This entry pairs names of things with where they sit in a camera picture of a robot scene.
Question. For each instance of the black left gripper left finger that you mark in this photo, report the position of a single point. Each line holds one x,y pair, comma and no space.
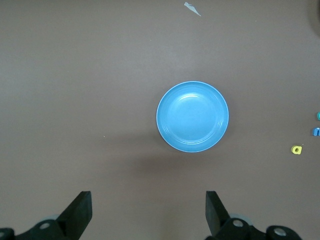
70,225

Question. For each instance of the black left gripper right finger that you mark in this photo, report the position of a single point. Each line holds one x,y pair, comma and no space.
220,225

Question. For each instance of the yellow letter a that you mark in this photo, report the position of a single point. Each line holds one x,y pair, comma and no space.
293,150

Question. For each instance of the blue letter m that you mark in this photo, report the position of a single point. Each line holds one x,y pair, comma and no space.
315,131

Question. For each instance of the blue plate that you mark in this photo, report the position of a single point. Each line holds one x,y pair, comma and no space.
192,116

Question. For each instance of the teal letter p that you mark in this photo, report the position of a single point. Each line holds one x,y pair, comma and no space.
318,115

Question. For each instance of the brown table cover sheet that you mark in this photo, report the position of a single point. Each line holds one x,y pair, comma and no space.
75,75

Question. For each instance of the small grey paper scrap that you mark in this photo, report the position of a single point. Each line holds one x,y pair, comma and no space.
193,9

